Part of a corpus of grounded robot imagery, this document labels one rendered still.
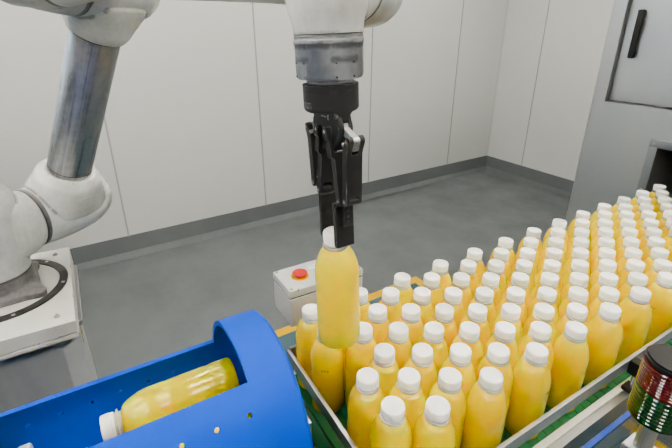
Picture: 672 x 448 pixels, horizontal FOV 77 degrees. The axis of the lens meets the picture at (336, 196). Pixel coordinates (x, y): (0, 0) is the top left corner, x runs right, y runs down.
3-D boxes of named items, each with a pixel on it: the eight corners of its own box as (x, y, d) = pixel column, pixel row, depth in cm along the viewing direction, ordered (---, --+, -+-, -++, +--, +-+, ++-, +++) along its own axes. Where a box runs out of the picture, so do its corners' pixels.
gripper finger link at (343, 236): (350, 198, 61) (352, 200, 61) (351, 241, 64) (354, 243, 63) (332, 203, 60) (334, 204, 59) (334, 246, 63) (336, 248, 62)
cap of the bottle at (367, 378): (376, 393, 71) (376, 385, 70) (353, 388, 72) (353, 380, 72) (380, 376, 75) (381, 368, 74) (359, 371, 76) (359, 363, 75)
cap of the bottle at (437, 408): (421, 415, 67) (421, 407, 66) (430, 398, 70) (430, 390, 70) (444, 427, 65) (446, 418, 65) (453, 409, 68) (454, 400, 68)
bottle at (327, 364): (314, 388, 95) (313, 320, 88) (345, 391, 95) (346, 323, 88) (308, 414, 89) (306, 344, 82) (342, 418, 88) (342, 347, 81)
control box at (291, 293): (274, 305, 107) (272, 270, 103) (342, 283, 116) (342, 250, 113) (291, 328, 99) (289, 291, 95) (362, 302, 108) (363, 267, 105)
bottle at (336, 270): (360, 324, 74) (359, 229, 68) (359, 352, 68) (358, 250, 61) (320, 323, 75) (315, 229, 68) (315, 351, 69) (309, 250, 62)
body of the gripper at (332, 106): (291, 80, 58) (296, 146, 61) (319, 86, 51) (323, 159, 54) (339, 75, 61) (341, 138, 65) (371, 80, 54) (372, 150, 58)
